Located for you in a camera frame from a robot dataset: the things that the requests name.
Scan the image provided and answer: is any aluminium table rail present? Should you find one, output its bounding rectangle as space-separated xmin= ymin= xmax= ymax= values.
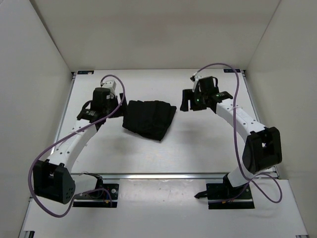
xmin=69 ymin=173 xmax=280 ymax=180

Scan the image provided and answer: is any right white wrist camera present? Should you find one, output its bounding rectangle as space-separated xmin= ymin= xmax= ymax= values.
xmin=190 ymin=72 xmax=202 ymax=92

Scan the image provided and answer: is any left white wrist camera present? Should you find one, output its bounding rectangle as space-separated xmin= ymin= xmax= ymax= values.
xmin=100 ymin=80 xmax=116 ymax=96

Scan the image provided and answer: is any black pleated skirt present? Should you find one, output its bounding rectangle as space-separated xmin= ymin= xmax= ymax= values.
xmin=122 ymin=100 xmax=177 ymax=141

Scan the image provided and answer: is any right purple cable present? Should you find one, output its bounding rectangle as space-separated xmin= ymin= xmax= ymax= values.
xmin=194 ymin=63 xmax=283 ymax=203

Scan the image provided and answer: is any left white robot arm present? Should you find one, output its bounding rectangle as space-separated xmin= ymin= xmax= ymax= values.
xmin=28 ymin=86 xmax=127 ymax=204

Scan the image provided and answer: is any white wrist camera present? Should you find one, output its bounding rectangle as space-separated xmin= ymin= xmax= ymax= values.
xmin=190 ymin=72 xmax=202 ymax=92
xmin=100 ymin=80 xmax=116 ymax=96

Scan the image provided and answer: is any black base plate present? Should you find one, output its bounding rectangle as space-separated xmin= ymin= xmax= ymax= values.
xmin=194 ymin=183 xmax=255 ymax=210
xmin=72 ymin=179 xmax=119 ymax=208

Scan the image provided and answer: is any purple cable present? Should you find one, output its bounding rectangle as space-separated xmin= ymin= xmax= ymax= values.
xmin=194 ymin=63 xmax=283 ymax=203
xmin=28 ymin=74 xmax=126 ymax=218

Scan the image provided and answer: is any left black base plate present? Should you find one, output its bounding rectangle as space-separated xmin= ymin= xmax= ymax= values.
xmin=72 ymin=179 xmax=119 ymax=208

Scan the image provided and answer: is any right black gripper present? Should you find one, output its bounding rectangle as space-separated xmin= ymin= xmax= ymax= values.
xmin=180 ymin=89 xmax=207 ymax=113

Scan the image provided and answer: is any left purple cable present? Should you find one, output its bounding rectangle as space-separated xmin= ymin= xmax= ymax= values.
xmin=28 ymin=74 xmax=126 ymax=218

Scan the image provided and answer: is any right blue corner label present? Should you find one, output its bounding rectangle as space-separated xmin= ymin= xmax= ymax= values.
xmin=223 ymin=68 xmax=241 ymax=73

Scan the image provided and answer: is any blue corner label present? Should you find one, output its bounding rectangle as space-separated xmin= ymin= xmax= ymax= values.
xmin=77 ymin=70 xmax=94 ymax=75
xmin=223 ymin=68 xmax=241 ymax=73

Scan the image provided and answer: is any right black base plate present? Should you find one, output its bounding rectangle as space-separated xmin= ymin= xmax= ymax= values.
xmin=194 ymin=183 xmax=255 ymax=210

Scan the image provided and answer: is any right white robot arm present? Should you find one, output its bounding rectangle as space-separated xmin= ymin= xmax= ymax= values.
xmin=180 ymin=76 xmax=282 ymax=199

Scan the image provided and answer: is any left blue corner label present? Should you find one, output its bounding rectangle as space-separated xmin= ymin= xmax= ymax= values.
xmin=77 ymin=70 xmax=94 ymax=75

